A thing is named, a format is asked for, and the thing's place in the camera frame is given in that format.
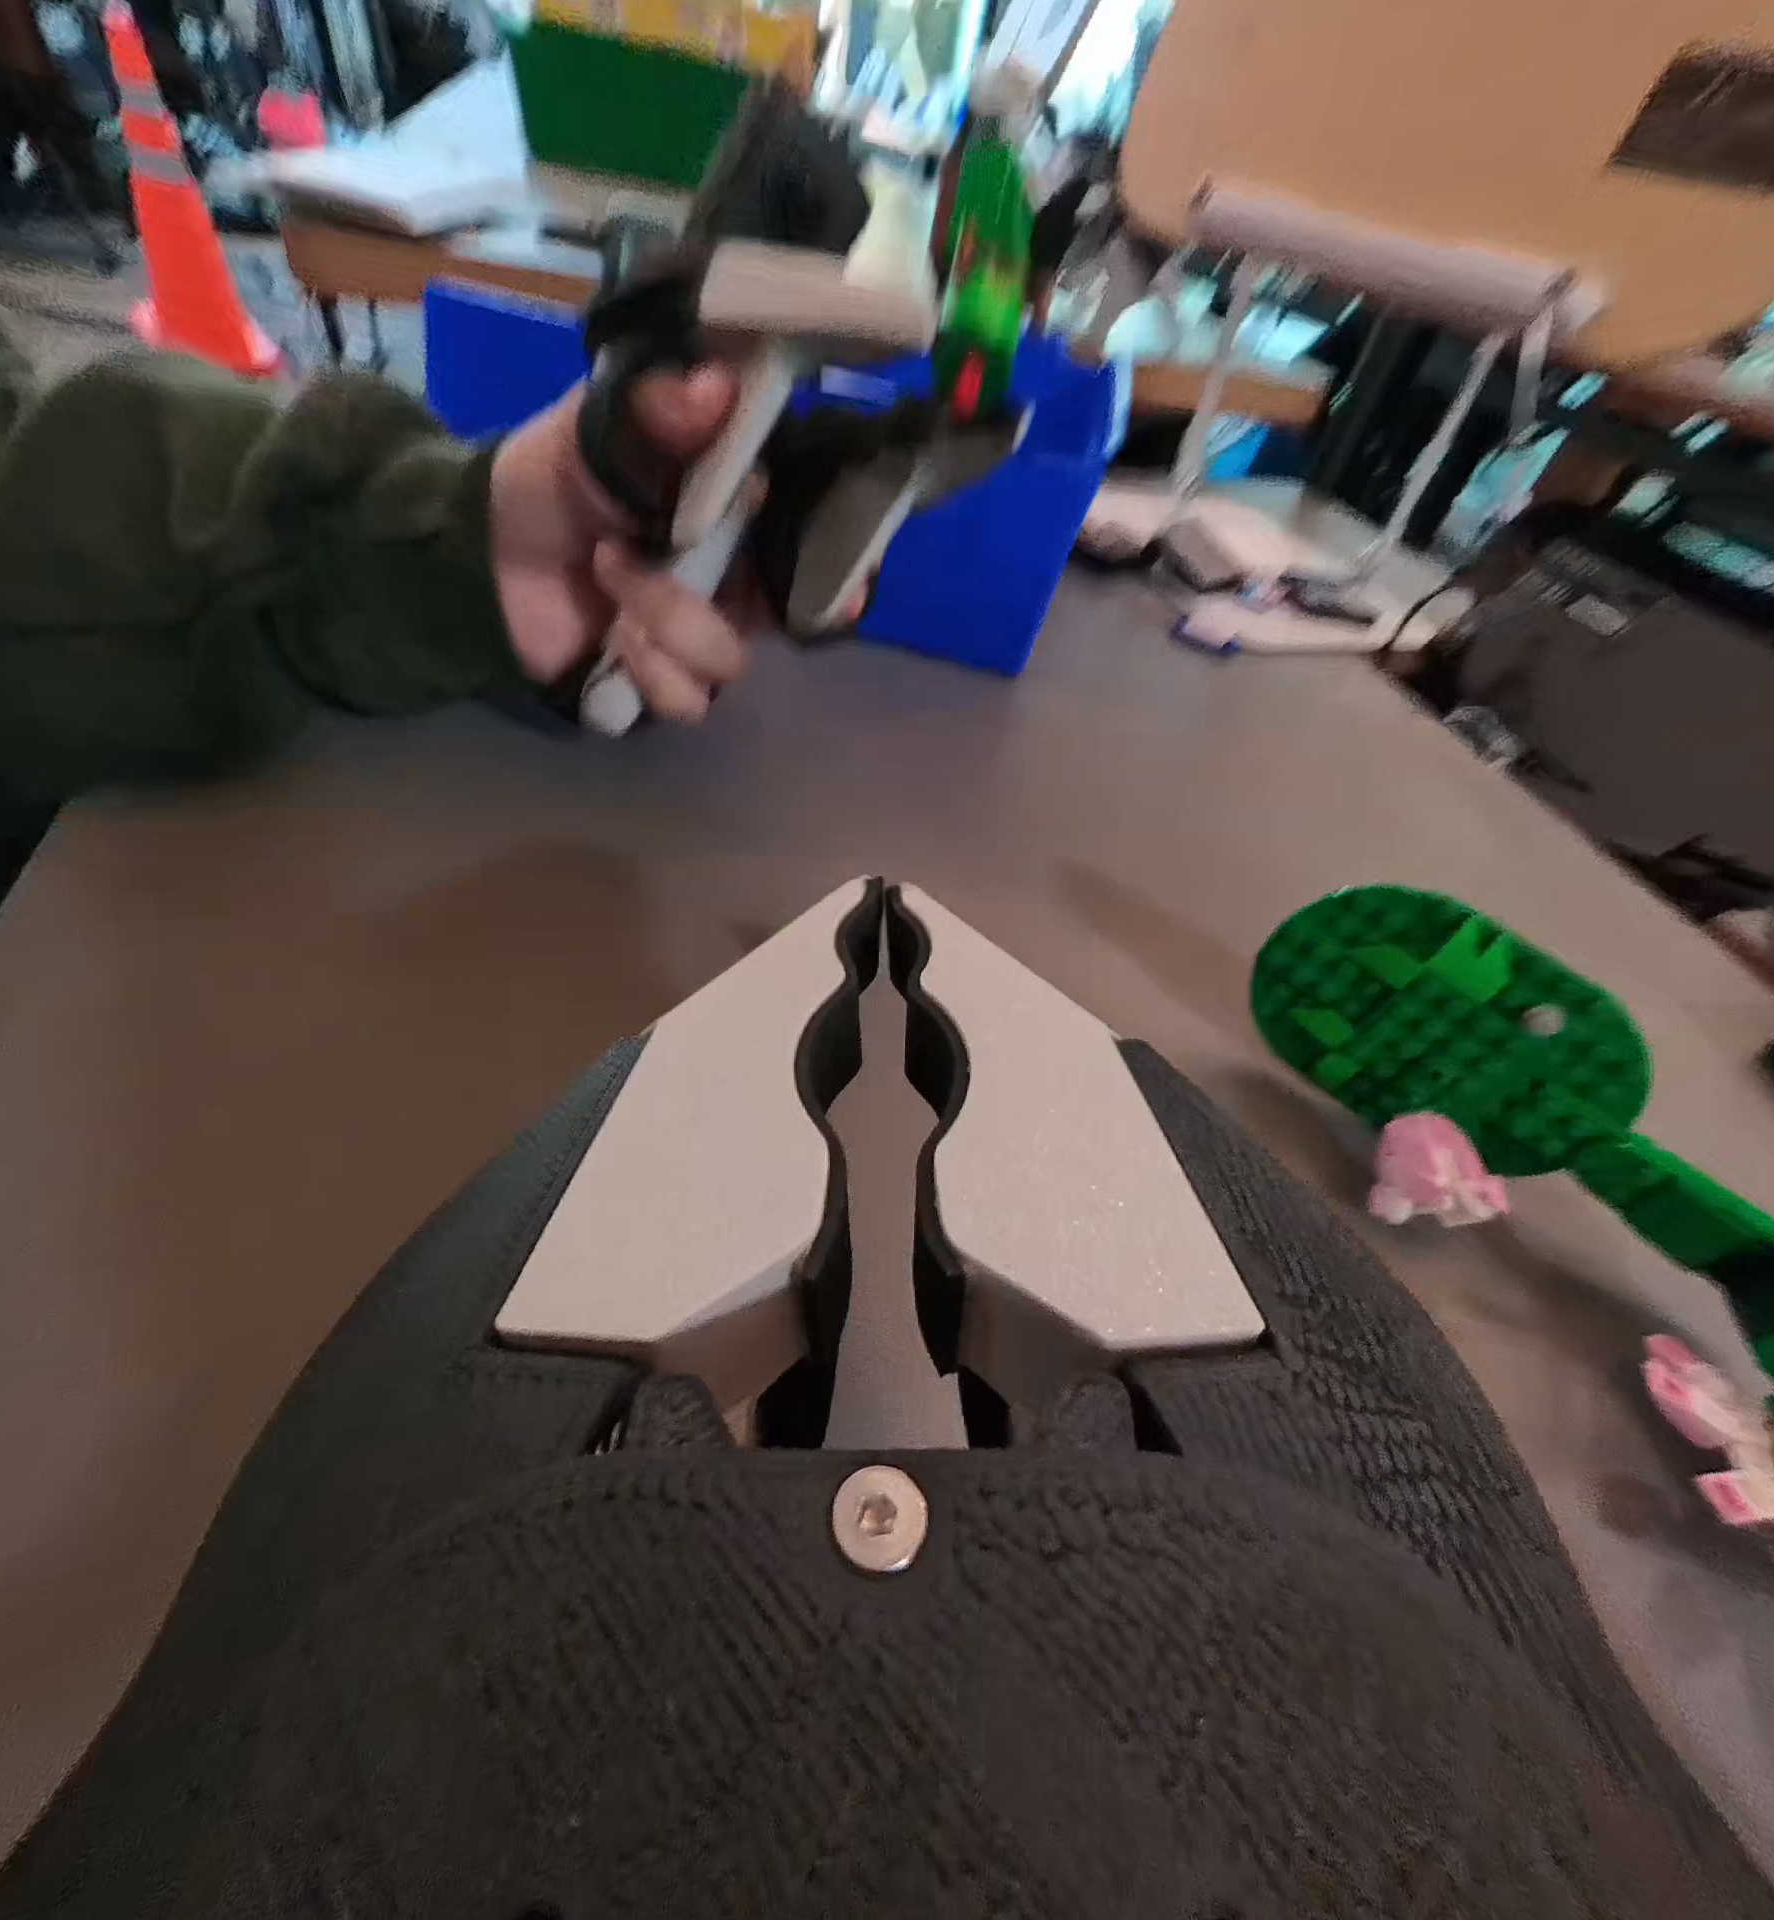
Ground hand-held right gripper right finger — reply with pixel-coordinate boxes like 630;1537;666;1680
885;881;1268;1419

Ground green crate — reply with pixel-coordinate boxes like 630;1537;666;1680
509;19;751;188

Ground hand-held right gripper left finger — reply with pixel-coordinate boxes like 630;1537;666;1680
495;872;890;1419

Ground white papers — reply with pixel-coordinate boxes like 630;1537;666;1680
212;59;535;239

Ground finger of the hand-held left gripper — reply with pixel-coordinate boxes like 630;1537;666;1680
787;411;1038;640
700;242;936;360

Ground pink lego flower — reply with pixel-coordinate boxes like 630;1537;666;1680
1642;1330;1774;1644
1367;1110;1510;1228

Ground green lego lily pad plant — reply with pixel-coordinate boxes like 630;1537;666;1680
1251;884;1774;1427

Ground orange traffic cone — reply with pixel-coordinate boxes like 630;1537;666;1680
99;0;284;379

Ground person's left hand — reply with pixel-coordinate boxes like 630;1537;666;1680
488;360;754;729

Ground yellow box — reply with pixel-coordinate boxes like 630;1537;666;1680
533;0;817;49

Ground black equipment case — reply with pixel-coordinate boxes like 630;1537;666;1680
1405;480;1774;915

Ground blue plastic bin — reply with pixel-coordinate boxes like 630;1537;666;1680
422;276;1118;680

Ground wood-edged table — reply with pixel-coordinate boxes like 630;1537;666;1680
272;149;1339;438

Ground white paper sheet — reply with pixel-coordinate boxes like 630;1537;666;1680
1073;494;1415;663

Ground tan wooden board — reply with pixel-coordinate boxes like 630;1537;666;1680
1120;0;1774;376

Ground green lego piece red stud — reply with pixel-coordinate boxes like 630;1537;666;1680
924;127;1042;430

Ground person's left forearm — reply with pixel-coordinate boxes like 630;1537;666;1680
0;300;531;920

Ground white metal leg frame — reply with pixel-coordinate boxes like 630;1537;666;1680
1180;178;1616;600

